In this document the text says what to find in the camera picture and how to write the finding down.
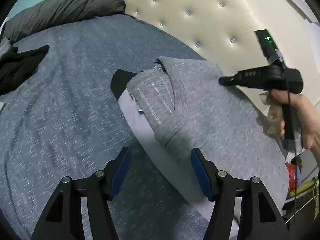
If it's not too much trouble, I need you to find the dark grey duvet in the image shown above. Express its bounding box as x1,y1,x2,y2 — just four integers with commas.
0,0,126,43

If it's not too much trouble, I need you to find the cream tufted headboard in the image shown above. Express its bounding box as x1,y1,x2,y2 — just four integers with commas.
114,0,320,120

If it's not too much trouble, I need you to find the red bag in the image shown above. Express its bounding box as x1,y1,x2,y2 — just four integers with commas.
286,164,299,190

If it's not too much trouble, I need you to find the light grey folded cloth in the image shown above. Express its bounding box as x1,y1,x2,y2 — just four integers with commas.
117,91,240,240

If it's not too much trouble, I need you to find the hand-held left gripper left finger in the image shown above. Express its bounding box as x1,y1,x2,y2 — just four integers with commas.
31,147,132,240

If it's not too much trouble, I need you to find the thin black cable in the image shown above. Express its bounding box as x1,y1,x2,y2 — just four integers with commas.
285,75,300,230

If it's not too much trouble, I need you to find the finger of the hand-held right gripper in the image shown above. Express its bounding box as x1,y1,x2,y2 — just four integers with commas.
219,66,269,89

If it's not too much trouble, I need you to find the yellow-green cloth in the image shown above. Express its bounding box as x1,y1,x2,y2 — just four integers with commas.
287,177,320,200

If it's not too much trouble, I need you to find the grey quilted sweatshirt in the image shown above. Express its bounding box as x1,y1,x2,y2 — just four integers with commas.
126,56,290,209

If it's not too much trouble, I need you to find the black folded garment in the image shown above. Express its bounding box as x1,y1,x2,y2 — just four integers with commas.
110,69,138,100

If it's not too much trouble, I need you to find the person's right hand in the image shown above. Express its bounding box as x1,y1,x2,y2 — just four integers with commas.
260,90,320,150

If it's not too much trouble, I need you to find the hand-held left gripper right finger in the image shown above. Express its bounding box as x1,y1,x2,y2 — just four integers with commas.
190,147,292,240

